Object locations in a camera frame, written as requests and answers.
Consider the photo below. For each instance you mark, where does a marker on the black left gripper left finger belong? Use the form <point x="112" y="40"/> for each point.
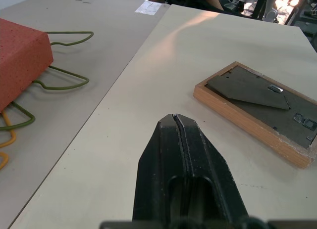
<point x="153" y="164"/>

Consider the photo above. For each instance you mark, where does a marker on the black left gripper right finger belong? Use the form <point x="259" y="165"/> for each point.
<point x="210" y="169"/>

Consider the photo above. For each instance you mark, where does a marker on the clear tape patch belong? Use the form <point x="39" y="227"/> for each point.
<point x="148" y="8"/>

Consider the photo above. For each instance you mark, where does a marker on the red foam block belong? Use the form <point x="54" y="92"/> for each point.
<point x="19" y="60"/>

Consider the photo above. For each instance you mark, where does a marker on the wooden picture frame face down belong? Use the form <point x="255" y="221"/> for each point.
<point x="257" y="107"/>

